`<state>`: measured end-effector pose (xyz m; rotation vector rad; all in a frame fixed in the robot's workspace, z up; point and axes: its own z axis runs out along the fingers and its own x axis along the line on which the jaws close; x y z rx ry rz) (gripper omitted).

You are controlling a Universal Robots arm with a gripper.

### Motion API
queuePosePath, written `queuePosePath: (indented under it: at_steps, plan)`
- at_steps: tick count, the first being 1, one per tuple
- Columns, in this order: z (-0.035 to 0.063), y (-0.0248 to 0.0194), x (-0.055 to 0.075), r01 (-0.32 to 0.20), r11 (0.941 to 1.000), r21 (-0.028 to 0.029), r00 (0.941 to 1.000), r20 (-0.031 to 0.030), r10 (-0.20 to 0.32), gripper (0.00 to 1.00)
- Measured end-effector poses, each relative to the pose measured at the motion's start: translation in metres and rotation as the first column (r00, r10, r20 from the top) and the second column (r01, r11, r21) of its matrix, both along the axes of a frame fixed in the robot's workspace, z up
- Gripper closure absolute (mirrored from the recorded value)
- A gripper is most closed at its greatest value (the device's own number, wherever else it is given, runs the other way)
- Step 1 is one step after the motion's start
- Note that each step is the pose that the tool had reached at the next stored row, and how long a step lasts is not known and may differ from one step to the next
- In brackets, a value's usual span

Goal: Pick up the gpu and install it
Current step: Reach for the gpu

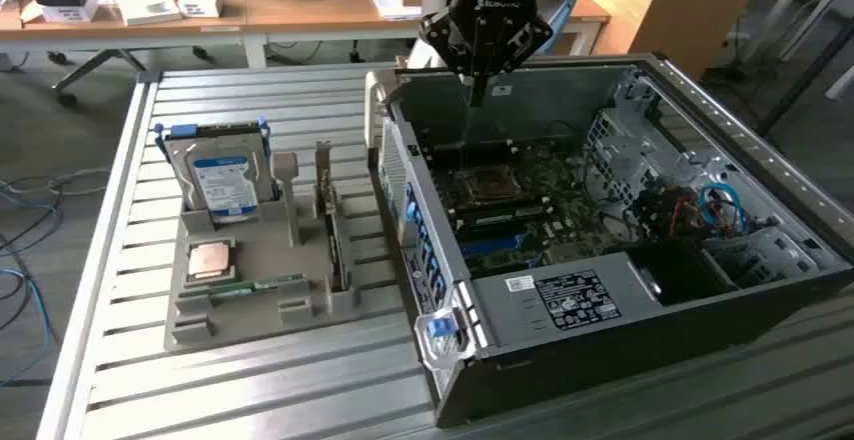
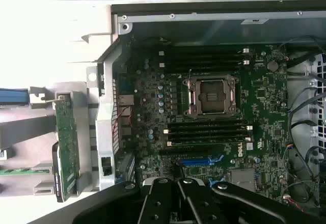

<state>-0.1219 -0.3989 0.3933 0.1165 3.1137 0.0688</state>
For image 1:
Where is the green graphics card black fan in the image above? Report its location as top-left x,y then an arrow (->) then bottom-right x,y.
312,139 -> 352,294

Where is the white booklet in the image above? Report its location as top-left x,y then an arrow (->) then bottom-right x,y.
367,0 -> 424,22

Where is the CPU socket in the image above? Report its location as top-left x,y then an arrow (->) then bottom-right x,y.
459,162 -> 525,202

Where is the silver perforated drive cage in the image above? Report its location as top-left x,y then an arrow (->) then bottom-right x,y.
583,107 -> 668,206

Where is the small white labelled box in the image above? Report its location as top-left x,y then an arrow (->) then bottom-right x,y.
176,0 -> 227,19

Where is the green motherboard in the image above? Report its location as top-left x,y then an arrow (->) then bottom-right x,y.
425,139 -> 642,279

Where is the blue expansion slot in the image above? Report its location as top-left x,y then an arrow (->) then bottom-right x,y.
459,237 -> 528,257

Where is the flat white box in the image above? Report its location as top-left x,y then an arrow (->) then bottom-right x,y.
116,0 -> 183,27

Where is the hard disk blue caddy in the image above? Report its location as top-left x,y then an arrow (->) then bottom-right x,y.
152,115 -> 276,225

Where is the grey parts rack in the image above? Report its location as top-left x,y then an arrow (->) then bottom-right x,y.
163,152 -> 365,352

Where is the grey leg with castor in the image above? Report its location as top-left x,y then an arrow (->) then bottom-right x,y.
50,48 -> 148,107

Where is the wooden desk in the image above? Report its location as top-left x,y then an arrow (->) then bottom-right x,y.
0,0 -> 612,69

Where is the grey power supply unit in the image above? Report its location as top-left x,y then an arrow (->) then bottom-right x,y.
469,252 -> 662,349

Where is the white box black lid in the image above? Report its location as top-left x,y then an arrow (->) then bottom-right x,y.
30,0 -> 100,24

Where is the silver disk bay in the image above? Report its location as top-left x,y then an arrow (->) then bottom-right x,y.
703,227 -> 820,289

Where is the copper-topped CPU chip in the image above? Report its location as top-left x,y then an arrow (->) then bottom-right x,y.
187,243 -> 235,280

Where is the green RAM stick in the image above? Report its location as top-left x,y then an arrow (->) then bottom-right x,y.
177,273 -> 305,299

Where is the black open PC case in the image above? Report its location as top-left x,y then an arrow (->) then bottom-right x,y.
363,51 -> 854,430

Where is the red wire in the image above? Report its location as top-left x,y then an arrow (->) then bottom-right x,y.
671,194 -> 703,237

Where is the blue wire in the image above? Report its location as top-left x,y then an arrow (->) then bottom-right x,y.
698,182 -> 750,239

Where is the grey floor cable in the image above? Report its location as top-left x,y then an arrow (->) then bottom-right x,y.
0,167 -> 112,199

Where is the blue floor cable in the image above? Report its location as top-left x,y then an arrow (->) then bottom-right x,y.
0,182 -> 62,389

